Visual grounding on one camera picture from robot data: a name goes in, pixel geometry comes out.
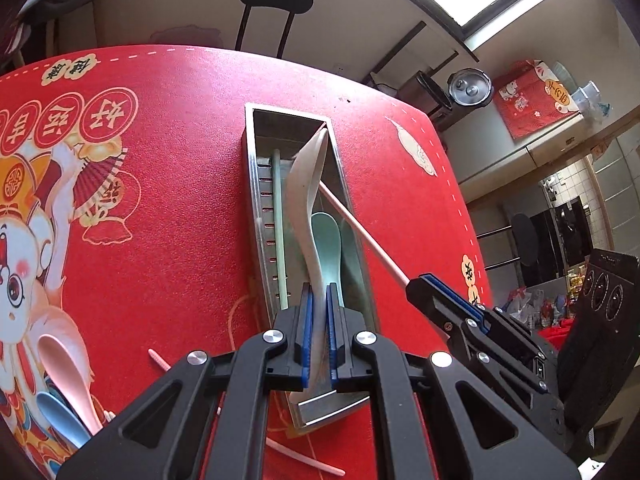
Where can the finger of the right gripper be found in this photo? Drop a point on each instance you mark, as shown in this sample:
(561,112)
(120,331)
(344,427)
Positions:
(438,310)
(474,311)

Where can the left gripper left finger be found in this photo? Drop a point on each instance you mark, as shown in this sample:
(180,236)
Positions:
(206,418)

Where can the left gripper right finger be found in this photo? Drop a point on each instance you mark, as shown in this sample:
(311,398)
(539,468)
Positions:
(432,417)

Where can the blue plastic spoon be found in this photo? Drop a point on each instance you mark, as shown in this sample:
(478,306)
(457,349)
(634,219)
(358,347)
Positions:
(62,419)

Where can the green plastic spoon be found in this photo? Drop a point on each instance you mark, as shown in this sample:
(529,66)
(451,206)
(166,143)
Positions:
(327,238)

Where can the pink plastic spoon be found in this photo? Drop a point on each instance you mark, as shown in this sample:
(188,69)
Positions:
(59,364)

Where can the beige plastic spoon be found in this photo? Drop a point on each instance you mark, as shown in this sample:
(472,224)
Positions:
(302,185)

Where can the green chopstick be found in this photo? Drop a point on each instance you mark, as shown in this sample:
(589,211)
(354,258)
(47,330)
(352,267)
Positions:
(278,228)

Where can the metal utensil tray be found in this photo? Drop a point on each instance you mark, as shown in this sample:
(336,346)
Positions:
(269,128)

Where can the red festive table mat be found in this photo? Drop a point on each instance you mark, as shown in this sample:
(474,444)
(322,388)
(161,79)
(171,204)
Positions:
(125,211)

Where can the steel pot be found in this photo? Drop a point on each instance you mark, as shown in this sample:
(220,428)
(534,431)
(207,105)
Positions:
(470,87)

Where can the red gift bag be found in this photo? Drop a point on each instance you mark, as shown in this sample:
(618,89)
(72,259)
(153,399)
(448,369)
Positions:
(530,97)

